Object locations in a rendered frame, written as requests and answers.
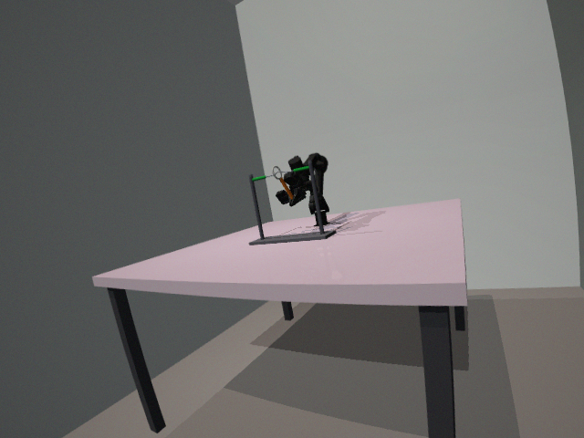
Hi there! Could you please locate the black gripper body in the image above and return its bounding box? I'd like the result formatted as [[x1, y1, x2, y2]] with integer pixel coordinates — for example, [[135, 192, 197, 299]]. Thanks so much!
[[276, 178, 314, 204]]

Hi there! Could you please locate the orange long bar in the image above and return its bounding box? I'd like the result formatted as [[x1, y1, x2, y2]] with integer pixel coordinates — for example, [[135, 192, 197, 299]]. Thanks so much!
[[272, 166, 293, 200]]

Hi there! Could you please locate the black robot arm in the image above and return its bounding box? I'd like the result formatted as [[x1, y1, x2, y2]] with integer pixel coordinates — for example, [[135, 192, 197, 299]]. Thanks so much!
[[284, 153, 330, 226]]

